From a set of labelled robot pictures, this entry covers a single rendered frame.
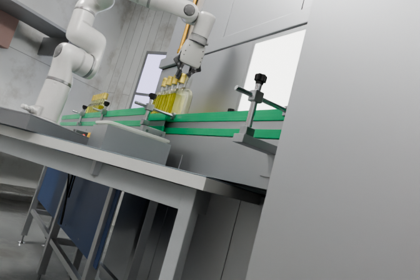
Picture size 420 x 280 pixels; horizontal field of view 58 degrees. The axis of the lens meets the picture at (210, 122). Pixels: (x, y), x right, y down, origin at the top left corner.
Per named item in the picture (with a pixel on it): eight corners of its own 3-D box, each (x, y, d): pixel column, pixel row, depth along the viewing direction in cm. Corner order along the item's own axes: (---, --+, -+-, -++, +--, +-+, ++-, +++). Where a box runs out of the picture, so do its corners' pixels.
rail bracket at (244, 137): (279, 180, 89) (300, 90, 93) (222, 161, 81) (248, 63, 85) (265, 177, 93) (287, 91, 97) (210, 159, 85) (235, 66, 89)
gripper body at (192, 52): (204, 45, 169) (194, 68, 169) (184, 35, 164) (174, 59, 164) (210, 45, 162) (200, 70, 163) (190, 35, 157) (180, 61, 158)
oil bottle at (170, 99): (174, 139, 158) (187, 90, 162) (162, 135, 155) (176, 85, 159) (167, 139, 163) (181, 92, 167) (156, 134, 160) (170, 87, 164)
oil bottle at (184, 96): (180, 140, 153) (195, 90, 157) (169, 135, 151) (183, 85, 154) (174, 139, 158) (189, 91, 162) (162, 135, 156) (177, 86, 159)
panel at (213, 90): (326, 125, 108) (350, 17, 114) (319, 122, 107) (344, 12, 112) (180, 125, 185) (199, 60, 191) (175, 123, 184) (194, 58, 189)
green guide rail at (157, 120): (163, 132, 149) (169, 113, 151) (160, 132, 149) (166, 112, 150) (69, 128, 299) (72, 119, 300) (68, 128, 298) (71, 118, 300)
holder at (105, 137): (179, 172, 127) (185, 149, 129) (100, 149, 114) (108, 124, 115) (157, 167, 142) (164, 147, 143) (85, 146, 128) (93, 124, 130)
